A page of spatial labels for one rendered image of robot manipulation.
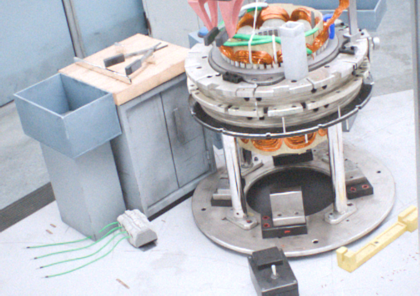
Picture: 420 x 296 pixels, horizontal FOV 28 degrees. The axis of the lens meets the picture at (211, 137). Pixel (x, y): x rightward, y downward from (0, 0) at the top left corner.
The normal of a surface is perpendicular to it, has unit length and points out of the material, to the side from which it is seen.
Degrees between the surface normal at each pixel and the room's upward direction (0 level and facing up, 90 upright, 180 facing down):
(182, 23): 92
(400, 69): 0
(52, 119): 90
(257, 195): 0
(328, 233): 0
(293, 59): 90
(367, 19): 90
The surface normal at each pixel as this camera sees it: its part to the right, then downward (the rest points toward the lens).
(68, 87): -0.73, 0.43
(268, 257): -0.14, -0.86
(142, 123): 0.67, 0.27
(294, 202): -0.02, 0.49
